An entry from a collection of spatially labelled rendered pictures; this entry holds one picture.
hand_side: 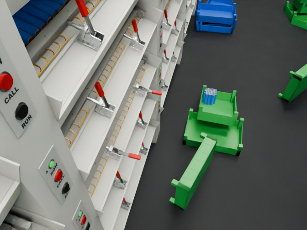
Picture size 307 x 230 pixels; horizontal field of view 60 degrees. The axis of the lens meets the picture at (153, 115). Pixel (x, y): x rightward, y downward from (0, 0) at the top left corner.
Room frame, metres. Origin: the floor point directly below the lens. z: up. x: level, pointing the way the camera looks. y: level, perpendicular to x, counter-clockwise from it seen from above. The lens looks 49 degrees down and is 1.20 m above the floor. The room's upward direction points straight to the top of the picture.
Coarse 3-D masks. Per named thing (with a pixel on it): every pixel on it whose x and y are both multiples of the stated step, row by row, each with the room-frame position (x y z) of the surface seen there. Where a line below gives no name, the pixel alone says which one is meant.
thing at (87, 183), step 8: (136, 72) 0.74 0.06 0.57; (144, 72) 0.77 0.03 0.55; (128, 88) 0.66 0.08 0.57; (128, 96) 0.62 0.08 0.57; (120, 112) 0.55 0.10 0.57; (112, 128) 0.49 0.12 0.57; (120, 128) 0.51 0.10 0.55; (104, 144) 0.43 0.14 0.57; (96, 160) 0.38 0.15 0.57; (96, 168) 0.35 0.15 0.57; (88, 176) 0.33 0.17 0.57; (88, 184) 0.31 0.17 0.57; (96, 184) 0.32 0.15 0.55
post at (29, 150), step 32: (0, 0) 0.23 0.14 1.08; (0, 32) 0.22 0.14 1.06; (32, 64) 0.24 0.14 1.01; (32, 96) 0.22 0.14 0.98; (0, 128) 0.17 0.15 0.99; (32, 128) 0.20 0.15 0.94; (32, 160) 0.18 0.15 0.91; (64, 160) 0.22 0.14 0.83; (32, 192) 0.15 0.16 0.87; (64, 224) 0.16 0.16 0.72; (96, 224) 0.22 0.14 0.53
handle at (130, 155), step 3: (117, 153) 0.41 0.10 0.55; (120, 153) 0.41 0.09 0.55; (123, 153) 0.41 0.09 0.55; (126, 153) 0.41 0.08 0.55; (129, 153) 0.41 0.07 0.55; (132, 153) 0.41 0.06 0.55; (129, 156) 0.40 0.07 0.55; (132, 156) 0.40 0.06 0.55; (135, 156) 0.40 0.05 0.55; (138, 156) 0.40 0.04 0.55; (138, 159) 0.40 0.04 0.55
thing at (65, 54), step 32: (32, 0) 0.45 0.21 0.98; (64, 0) 0.48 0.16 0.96; (96, 0) 0.55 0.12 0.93; (128, 0) 0.59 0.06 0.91; (32, 32) 0.38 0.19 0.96; (64, 32) 0.42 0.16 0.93; (96, 32) 0.42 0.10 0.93; (64, 64) 0.35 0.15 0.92; (96, 64) 0.39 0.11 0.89; (64, 96) 0.29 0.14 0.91
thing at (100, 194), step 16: (144, 64) 0.82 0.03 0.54; (144, 80) 0.74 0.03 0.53; (144, 96) 0.67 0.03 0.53; (128, 112) 0.58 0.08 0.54; (128, 128) 0.52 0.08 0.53; (112, 144) 0.45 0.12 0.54; (112, 160) 0.40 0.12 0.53; (96, 176) 0.34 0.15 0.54; (112, 176) 0.35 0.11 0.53; (96, 192) 0.30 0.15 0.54; (96, 208) 0.26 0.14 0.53
